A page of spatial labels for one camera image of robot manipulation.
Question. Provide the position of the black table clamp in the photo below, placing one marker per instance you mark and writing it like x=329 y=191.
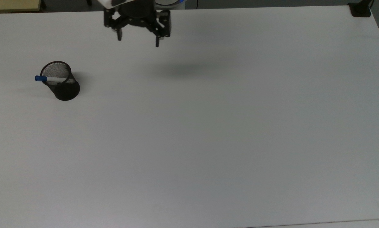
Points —
x=360 y=11

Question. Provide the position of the white marker with blue cap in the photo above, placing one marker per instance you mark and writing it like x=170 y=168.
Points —
x=54 y=79

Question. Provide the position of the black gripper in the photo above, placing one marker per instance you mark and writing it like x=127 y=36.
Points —
x=135 y=12

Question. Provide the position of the black mesh pen cup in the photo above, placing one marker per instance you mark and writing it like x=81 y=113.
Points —
x=66 y=90

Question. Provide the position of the white adjacent table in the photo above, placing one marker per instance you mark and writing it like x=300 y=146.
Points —
x=335 y=225

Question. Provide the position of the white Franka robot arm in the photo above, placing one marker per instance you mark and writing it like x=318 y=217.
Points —
x=105 y=2

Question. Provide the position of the light wooden desk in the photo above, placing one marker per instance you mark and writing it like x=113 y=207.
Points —
x=12 y=4

